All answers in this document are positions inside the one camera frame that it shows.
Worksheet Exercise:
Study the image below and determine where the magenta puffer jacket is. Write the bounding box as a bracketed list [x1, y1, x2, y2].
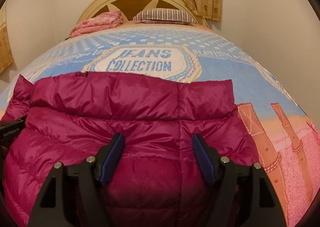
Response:
[2, 72, 259, 226]

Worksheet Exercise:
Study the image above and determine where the blue pink printed bedspread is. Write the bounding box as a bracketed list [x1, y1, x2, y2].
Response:
[1, 24, 319, 226]

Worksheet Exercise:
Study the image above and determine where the beige curtain left window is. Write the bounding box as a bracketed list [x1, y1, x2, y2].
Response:
[0, 2, 14, 73]

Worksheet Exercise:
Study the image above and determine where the folded pink blanket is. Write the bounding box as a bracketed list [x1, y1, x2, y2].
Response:
[69, 11, 124, 38]

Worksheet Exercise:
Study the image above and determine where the cream wooden headboard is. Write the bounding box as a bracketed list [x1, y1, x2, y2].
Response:
[78, 0, 208, 27]

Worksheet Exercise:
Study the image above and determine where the striped pillow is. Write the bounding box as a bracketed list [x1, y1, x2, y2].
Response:
[133, 8, 197, 24]

